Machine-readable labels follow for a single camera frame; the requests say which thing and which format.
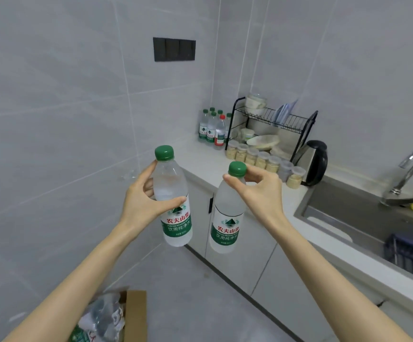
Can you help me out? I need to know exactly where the person's right hand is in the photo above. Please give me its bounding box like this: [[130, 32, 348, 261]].
[[223, 164, 289, 236]]

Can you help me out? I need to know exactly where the person's left hand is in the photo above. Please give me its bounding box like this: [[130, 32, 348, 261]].
[[120, 160, 187, 243]]

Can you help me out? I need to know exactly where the clear red-capped water bottle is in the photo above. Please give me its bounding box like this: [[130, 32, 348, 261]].
[[214, 114, 227, 146]]

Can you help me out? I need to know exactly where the person's left forearm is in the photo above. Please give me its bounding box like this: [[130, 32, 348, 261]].
[[3, 222, 139, 342]]

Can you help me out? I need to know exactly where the row of clear grain jars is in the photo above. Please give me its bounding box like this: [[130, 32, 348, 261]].
[[225, 140, 306, 190]]

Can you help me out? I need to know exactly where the clear plastic box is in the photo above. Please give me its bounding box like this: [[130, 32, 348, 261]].
[[269, 144, 294, 161]]

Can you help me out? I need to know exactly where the white leaf print plate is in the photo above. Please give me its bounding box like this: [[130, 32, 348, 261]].
[[246, 134, 280, 150]]

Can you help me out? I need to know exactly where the dark grey sink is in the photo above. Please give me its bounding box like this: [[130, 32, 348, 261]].
[[293, 176, 413, 285]]

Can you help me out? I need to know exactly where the grey plastic lid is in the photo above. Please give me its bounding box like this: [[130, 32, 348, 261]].
[[273, 99, 299, 124]]

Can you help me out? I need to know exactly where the white leaf print bowl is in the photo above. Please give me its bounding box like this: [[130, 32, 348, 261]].
[[244, 96, 267, 109]]

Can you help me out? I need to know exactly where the crumpled clear plastic wrap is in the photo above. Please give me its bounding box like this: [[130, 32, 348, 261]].
[[67, 290, 127, 342]]

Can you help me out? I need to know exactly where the chrome faucet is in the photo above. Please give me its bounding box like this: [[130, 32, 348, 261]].
[[380, 145, 413, 208]]

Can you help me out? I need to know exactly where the black wire dish rack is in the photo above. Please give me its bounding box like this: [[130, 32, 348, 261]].
[[224, 97, 319, 164]]

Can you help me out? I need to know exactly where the dark grey wall socket panel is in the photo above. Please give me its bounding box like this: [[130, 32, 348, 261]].
[[153, 37, 196, 63]]

